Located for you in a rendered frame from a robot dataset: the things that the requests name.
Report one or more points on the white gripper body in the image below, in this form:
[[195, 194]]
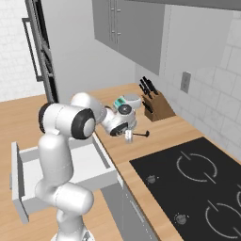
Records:
[[129, 136]]

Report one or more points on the grey bowl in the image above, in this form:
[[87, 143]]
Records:
[[134, 99]]

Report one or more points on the wooden knife block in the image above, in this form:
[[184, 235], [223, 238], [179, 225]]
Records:
[[161, 108]]

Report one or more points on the grey wall socket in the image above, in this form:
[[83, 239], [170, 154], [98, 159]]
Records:
[[185, 82]]

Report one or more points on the wide grey wall cupboard door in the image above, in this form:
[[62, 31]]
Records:
[[141, 31]]

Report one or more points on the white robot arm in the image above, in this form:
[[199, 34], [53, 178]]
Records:
[[56, 150]]

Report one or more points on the dark hob knob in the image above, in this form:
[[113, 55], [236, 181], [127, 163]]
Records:
[[151, 179], [181, 218]]

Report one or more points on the narrow grey wall cupboard door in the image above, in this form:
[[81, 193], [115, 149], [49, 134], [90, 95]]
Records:
[[103, 22]]

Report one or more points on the black knife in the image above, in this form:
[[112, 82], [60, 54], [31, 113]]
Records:
[[142, 86], [146, 82], [151, 84], [147, 106]]

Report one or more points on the grey base cabinet door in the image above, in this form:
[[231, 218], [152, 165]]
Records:
[[125, 219]]

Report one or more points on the grey range hood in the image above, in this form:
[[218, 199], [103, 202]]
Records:
[[194, 3]]

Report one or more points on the black hob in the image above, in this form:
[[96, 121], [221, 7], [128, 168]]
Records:
[[194, 194]]

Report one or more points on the white open drawer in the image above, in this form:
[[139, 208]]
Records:
[[91, 163]]

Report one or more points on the black ladle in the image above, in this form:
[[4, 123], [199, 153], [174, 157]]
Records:
[[141, 134]]

